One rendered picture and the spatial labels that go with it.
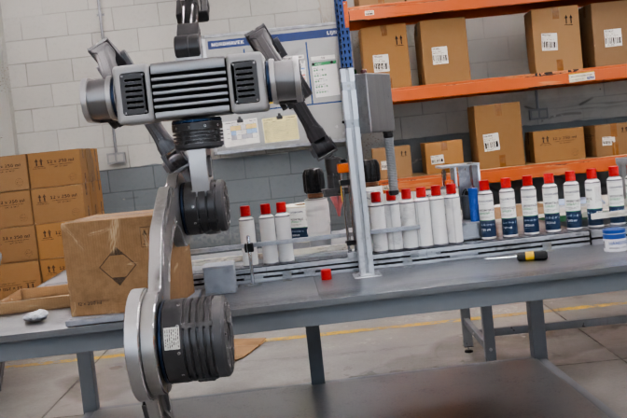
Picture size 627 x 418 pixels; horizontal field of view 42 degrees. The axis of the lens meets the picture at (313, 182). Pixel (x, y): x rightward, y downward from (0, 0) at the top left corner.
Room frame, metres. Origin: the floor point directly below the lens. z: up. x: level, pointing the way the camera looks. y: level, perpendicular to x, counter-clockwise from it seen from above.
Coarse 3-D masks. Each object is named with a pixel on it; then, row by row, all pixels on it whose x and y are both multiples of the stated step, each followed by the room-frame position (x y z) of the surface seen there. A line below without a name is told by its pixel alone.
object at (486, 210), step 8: (480, 184) 2.80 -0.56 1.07; (488, 184) 2.80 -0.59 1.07; (480, 192) 2.80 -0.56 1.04; (488, 192) 2.79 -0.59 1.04; (480, 200) 2.79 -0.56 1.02; (488, 200) 2.78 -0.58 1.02; (480, 208) 2.80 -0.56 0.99; (488, 208) 2.78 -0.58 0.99; (480, 216) 2.80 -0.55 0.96; (488, 216) 2.78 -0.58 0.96; (488, 224) 2.78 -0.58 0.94; (488, 232) 2.78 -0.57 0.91; (488, 240) 2.78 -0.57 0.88
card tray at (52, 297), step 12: (24, 288) 2.86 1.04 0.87; (36, 288) 2.86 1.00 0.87; (48, 288) 2.86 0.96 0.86; (60, 288) 2.87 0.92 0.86; (0, 300) 2.65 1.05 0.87; (12, 300) 2.76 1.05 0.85; (24, 300) 2.61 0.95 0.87; (36, 300) 2.61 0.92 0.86; (48, 300) 2.61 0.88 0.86; (60, 300) 2.61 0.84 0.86; (0, 312) 2.60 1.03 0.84; (12, 312) 2.61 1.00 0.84; (24, 312) 2.61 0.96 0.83
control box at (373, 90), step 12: (360, 84) 2.62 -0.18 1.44; (372, 84) 2.64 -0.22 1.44; (384, 84) 2.71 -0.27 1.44; (360, 96) 2.62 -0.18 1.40; (372, 96) 2.63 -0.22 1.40; (384, 96) 2.70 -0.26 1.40; (360, 108) 2.62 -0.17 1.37; (372, 108) 2.62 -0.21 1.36; (384, 108) 2.70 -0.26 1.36; (360, 120) 2.63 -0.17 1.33; (372, 120) 2.62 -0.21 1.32; (384, 120) 2.69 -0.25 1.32; (360, 132) 2.63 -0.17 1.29
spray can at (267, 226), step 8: (264, 208) 2.76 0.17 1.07; (264, 216) 2.75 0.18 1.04; (272, 216) 2.76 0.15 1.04; (264, 224) 2.75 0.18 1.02; (272, 224) 2.76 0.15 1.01; (264, 232) 2.75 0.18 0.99; (272, 232) 2.75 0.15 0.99; (264, 240) 2.75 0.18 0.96; (272, 240) 2.75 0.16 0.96; (264, 248) 2.75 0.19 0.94; (272, 248) 2.75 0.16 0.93; (264, 256) 2.76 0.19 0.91; (272, 256) 2.75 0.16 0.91; (264, 264) 2.76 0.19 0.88; (272, 264) 2.75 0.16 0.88
